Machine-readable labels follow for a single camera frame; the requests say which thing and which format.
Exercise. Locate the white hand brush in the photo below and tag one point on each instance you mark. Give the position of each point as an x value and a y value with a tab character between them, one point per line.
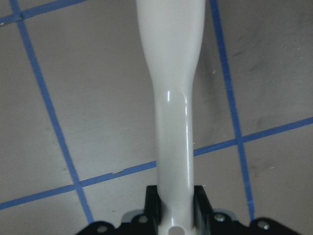
171	34

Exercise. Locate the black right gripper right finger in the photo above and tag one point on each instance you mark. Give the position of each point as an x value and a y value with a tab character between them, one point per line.
202	207

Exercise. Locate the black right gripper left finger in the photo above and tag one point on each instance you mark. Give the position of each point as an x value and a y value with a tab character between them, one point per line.
153	205

